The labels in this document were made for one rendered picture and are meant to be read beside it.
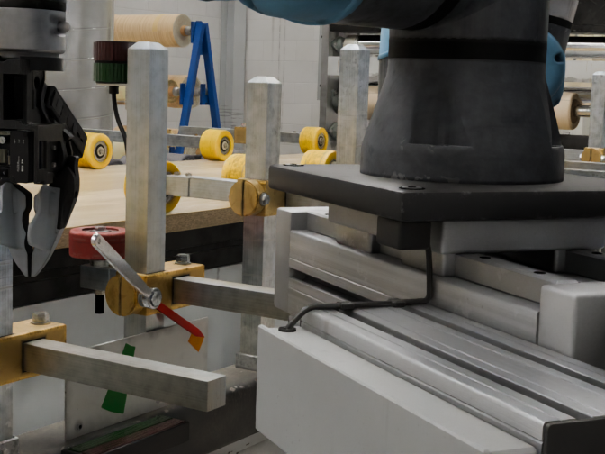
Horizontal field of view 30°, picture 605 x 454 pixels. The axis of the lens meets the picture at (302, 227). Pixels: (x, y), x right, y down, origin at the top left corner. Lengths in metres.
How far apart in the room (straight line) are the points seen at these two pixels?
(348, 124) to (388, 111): 0.96
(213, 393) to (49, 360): 0.20
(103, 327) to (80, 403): 0.36
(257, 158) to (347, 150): 0.25
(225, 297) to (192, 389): 0.29
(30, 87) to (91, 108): 4.44
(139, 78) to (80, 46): 4.13
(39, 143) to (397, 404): 0.59
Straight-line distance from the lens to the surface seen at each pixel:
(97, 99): 5.54
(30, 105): 1.08
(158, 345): 1.40
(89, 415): 1.33
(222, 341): 1.90
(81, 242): 1.46
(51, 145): 1.10
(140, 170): 1.37
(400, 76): 0.82
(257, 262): 1.58
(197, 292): 1.38
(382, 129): 0.81
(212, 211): 1.81
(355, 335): 0.67
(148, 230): 1.37
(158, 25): 8.76
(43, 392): 1.59
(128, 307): 1.36
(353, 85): 1.77
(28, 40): 1.07
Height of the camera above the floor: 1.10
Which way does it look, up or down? 7 degrees down
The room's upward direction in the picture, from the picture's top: 2 degrees clockwise
